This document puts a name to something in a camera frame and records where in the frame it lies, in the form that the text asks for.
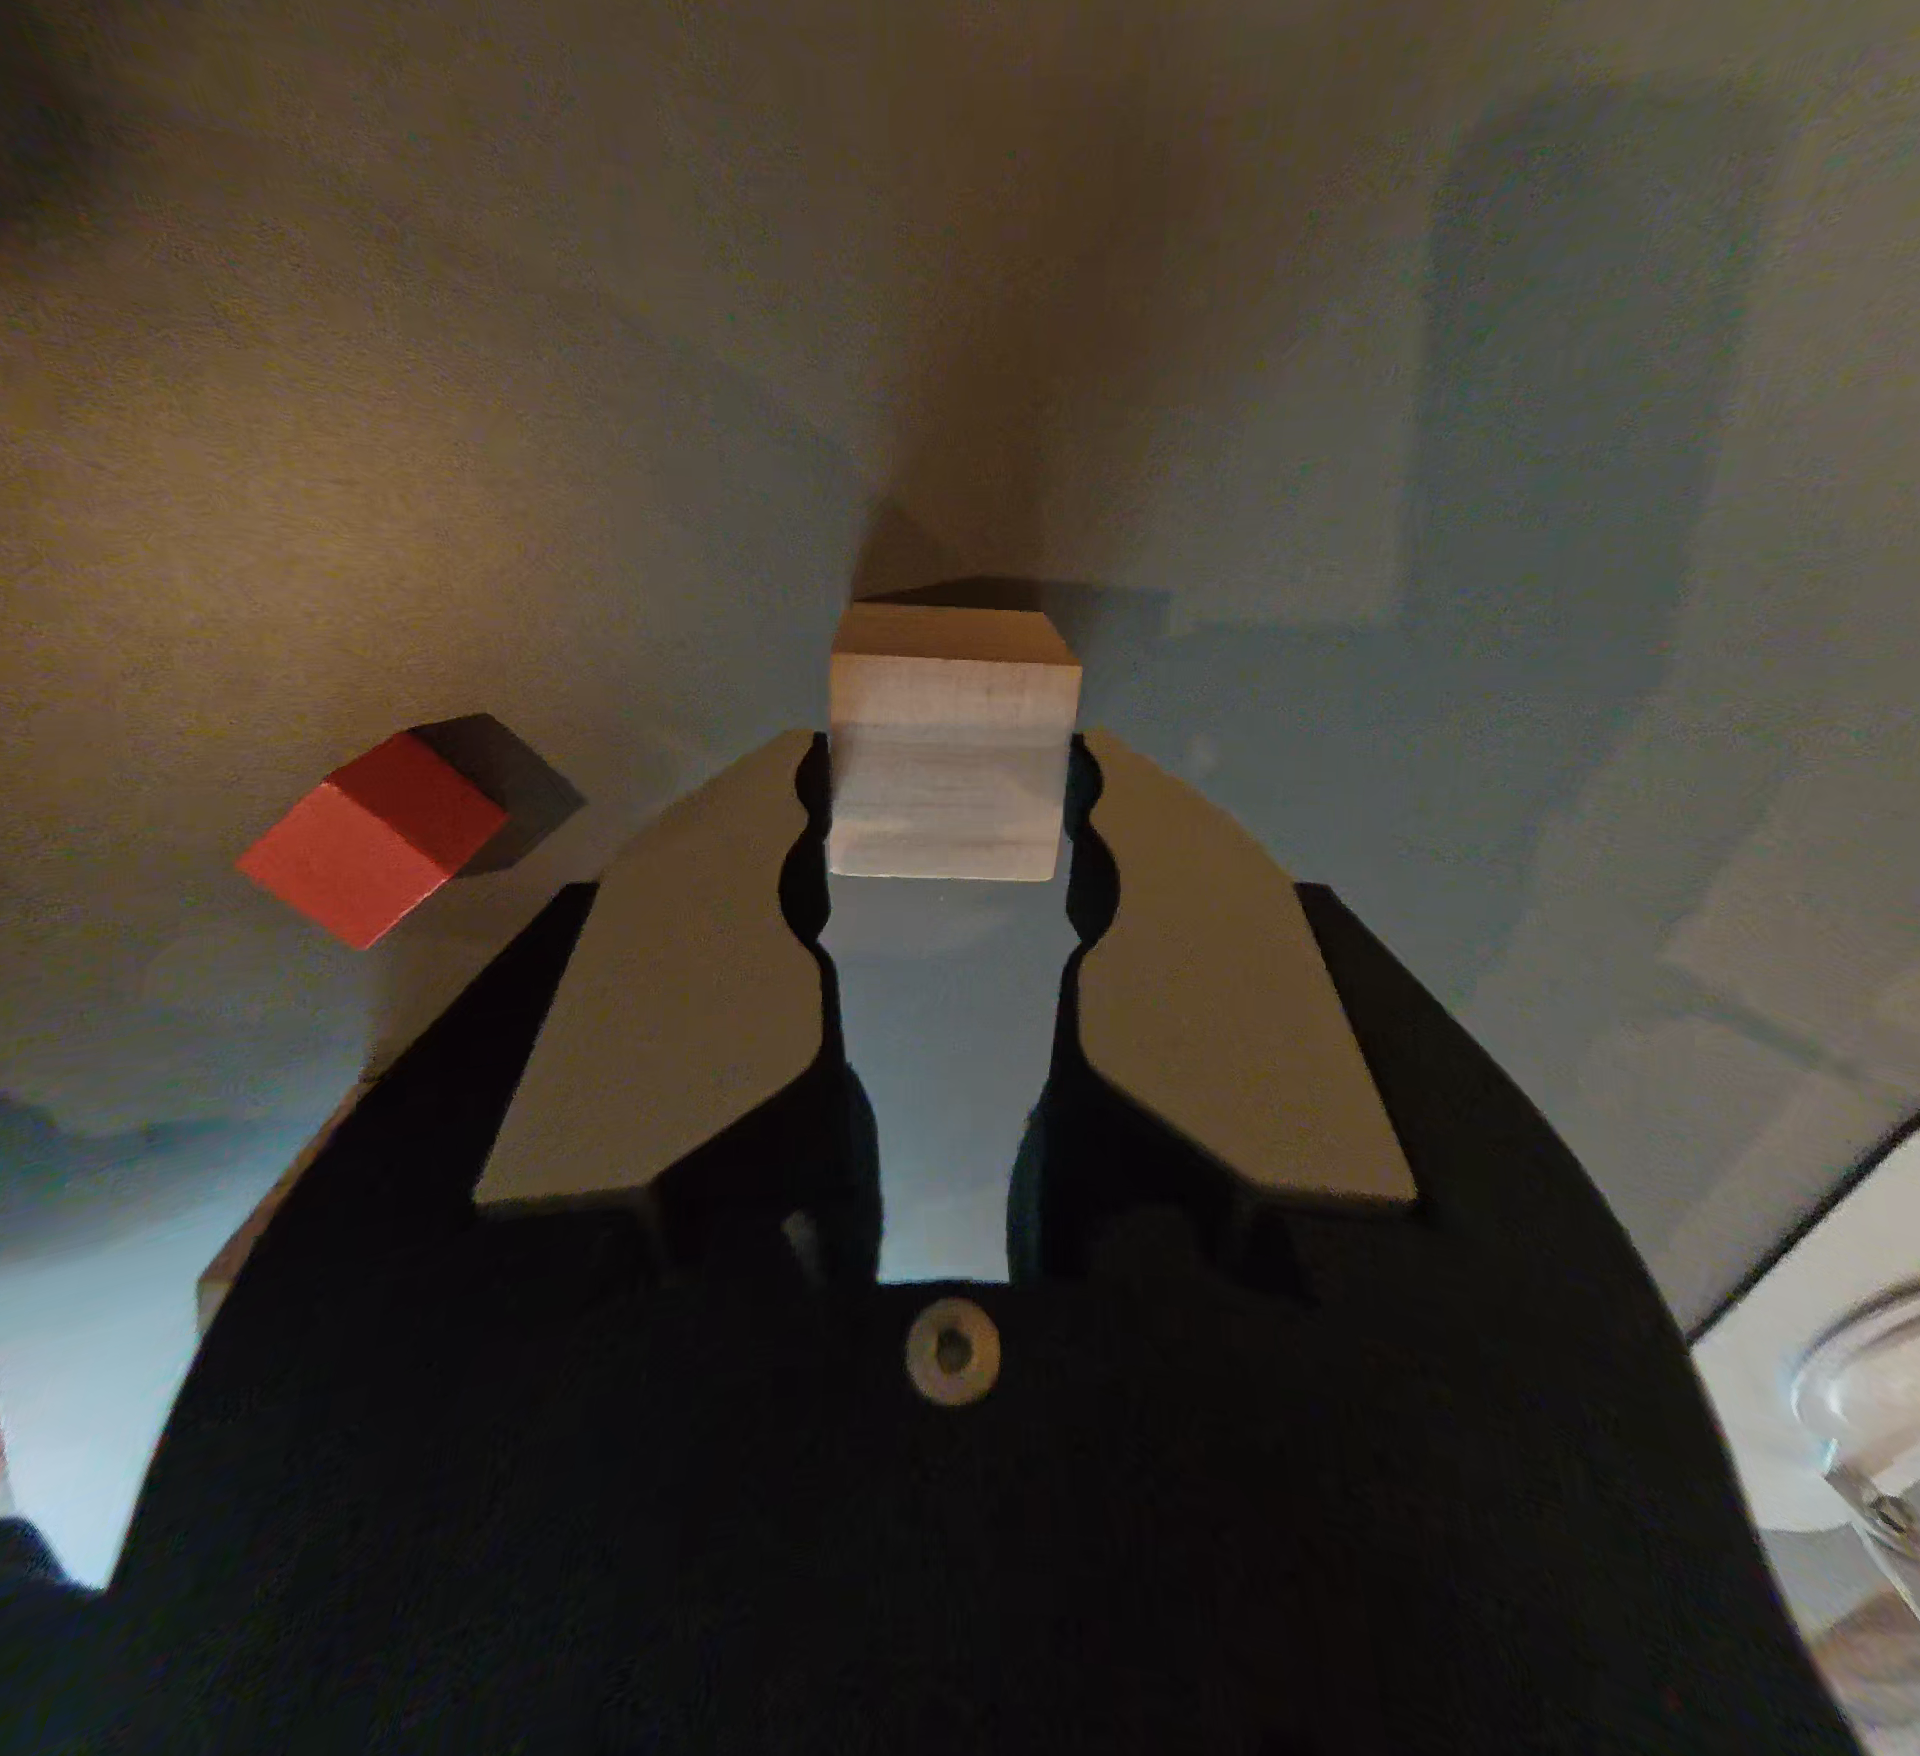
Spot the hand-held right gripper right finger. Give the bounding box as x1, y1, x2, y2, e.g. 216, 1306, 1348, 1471
1014, 727, 1417, 1230

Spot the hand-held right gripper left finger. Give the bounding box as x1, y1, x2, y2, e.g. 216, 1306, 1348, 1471
474, 729, 878, 1248

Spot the small red cube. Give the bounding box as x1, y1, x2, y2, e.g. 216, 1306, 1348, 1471
238, 729, 515, 957

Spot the medium wooden cube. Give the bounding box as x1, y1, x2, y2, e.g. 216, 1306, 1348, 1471
826, 597, 1085, 887

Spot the large wooden cube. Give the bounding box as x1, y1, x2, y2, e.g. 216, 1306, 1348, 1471
195, 1072, 379, 1343

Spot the white document stand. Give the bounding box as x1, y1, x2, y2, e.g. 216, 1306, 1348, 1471
1686, 1119, 1920, 1644

